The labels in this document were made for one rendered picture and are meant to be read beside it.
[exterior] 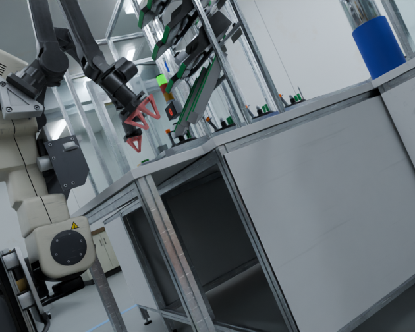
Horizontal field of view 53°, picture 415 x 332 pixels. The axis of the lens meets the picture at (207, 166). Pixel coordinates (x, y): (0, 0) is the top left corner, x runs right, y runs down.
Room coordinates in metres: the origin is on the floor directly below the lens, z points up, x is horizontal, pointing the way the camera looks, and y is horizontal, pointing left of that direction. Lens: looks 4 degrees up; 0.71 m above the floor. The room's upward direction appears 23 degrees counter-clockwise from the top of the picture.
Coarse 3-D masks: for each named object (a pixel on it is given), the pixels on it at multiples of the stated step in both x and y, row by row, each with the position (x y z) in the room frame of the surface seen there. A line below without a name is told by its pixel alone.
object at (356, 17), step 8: (344, 0) 1.82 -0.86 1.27; (352, 0) 1.80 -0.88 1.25; (360, 0) 1.78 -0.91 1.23; (368, 0) 1.78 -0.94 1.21; (344, 8) 1.85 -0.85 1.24; (352, 8) 1.81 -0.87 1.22; (360, 8) 1.79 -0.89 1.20; (368, 8) 1.78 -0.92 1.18; (376, 8) 1.79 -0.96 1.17; (352, 16) 1.82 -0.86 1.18; (360, 16) 1.79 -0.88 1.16; (368, 16) 1.78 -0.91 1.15; (376, 16) 1.78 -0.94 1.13; (352, 24) 1.84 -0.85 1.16; (360, 24) 1.80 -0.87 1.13
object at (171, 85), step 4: (196, 36) 1.74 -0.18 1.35; (192, 40) 1.73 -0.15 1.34; (188, 44) 1.72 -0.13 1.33; (188, 48) 1.72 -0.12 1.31; (188, 52) 1.72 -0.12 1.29; (196, 64) 1.80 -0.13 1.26; (188, 72) 1.80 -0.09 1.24; (176, 76) 1.69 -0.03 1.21; (184, 76) 1.80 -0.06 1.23; (172, 80) 1.68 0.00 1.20; (176, 80) 1.69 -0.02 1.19; (180, 80) 1.79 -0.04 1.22; (168, 84) 1.73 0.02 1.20; (172, 84) 1.70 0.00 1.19; (176, 84) 1.77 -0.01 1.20; (168, 88) 1.76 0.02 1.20; (172, 88) 1.76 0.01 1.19; (168, 92) 1.80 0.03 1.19
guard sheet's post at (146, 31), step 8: (136, 0) 2.25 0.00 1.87; (136, 8) 2.24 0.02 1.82; (136, 16) 2.26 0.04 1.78; (144, 32) 2.25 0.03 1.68; (152, 40) 2.24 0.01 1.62; (152, 48) 2.23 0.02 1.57; (160, 64) 2.24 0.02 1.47; (160, 72) 2.26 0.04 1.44; (168, 80) 2.24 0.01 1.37; (176, 96) 2.24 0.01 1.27
